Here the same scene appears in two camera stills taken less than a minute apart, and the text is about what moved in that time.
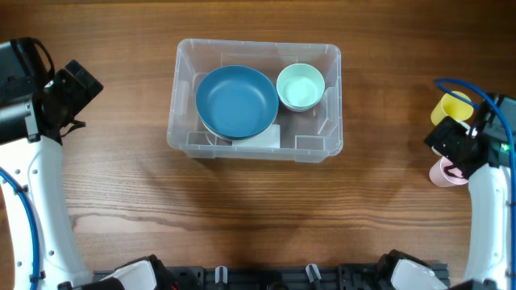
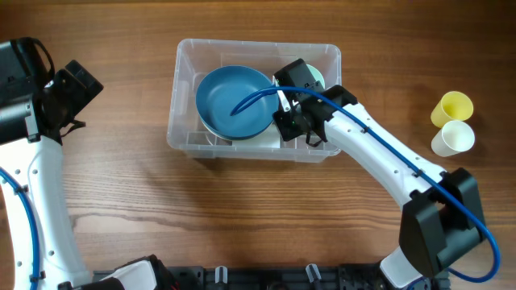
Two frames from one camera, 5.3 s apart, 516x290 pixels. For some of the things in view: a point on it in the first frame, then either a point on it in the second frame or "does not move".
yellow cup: [452, 107] does not move
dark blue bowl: [237, 101] does not move
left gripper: [83, 93] does not move
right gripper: [448, 131] -> [286, 130]
